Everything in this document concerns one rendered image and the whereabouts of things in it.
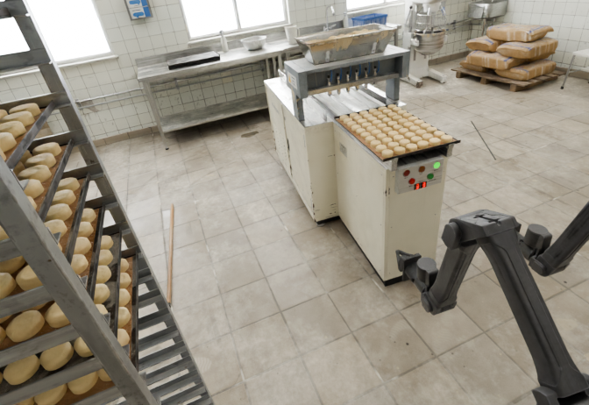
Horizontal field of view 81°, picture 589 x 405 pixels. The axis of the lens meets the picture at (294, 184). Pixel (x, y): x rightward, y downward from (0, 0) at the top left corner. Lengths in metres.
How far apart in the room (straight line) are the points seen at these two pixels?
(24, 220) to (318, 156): 1.95
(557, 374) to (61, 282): 0.84
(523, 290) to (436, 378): 1.19
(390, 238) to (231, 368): 1.06
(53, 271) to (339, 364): 1.57
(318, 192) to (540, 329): 1.83
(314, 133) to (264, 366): 1.36
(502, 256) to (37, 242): 0.78
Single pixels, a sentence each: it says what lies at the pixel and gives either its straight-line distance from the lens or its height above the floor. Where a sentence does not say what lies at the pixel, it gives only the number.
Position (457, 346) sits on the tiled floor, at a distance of 2.07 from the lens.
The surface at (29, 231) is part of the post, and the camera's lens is 0.55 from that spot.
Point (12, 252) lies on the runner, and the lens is 0.60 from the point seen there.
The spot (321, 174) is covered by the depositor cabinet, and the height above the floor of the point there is 0.47.
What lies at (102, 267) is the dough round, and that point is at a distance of 0.94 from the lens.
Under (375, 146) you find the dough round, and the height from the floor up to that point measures 0.91.
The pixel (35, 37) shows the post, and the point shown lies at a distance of 0.92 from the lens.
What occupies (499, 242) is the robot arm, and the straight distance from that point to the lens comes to 0.81.
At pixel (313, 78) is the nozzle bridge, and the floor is 1.11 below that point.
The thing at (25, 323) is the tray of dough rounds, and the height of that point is 1.24.
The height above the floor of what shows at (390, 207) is 0.61.
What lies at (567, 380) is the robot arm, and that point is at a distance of 0.87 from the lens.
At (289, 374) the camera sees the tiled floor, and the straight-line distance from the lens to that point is 1.95.
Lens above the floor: 1.68
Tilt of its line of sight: 32 degrees down
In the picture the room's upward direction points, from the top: 8 degrees counter-clockwise
